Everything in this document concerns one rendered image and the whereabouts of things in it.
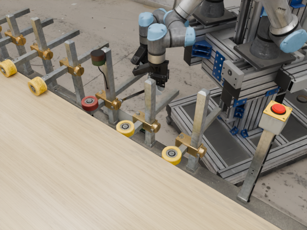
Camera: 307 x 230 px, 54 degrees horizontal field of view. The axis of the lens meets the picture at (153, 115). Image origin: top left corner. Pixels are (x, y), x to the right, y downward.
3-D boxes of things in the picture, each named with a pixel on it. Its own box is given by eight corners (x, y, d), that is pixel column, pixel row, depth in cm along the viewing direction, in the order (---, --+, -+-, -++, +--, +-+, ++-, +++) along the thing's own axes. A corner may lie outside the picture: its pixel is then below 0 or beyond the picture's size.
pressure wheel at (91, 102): (92, 109, 156) (89, 92, 148) (103, 116, 153) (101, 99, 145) (81, 117, 152) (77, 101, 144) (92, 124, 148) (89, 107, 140)
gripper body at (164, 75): (164, 89, 133) (165, 66, 125) (145, 86, 135) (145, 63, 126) (169, 79, 138) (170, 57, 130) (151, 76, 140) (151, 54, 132)
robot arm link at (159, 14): (173, 24, 164) (162, 32, 158) (156, 18, 169) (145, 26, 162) (174, 10, 159) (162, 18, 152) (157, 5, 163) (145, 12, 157)
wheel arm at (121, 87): (140, 73, 175) (140, 67, 172) (145, 75, 174) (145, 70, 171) (86, 114, 150) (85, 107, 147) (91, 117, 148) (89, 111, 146)
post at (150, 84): (149, 149, 159) (149, 75, 126) (155, 152, 158) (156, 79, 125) (145, 153, 157) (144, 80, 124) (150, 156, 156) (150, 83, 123)
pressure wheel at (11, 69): (7, 56, 156) (17, 67, 156) (7, 64, 163) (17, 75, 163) (-3, 61, 153) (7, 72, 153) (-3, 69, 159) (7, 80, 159)
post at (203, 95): (190, 164, 144) (202, 86, 111) (197, 168, 142) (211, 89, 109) (186, 169, 142) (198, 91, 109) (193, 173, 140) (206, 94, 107)
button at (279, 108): (273, 105, 97) (275, 101, 96) (286, 110, 95) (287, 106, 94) (269, 112, 94) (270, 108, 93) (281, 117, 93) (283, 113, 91)
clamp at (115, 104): (103, 96, 160) (101, 89, 157) (121, 107, 154) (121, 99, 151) (95, 101, 157) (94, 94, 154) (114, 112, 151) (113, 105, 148)
